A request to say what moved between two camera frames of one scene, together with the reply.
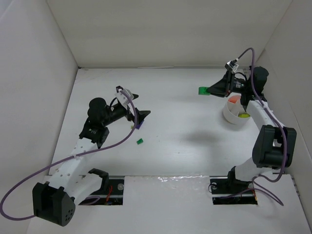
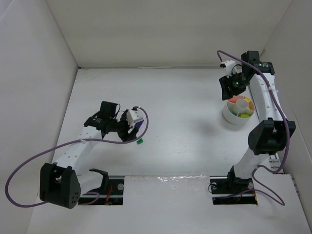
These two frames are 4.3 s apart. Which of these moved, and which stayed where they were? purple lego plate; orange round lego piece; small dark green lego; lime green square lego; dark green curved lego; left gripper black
Moved: left gripper black; dark green curved lego
Stayed: orange round lego piece; lime green square lego; small dark green lego; purple lego plate
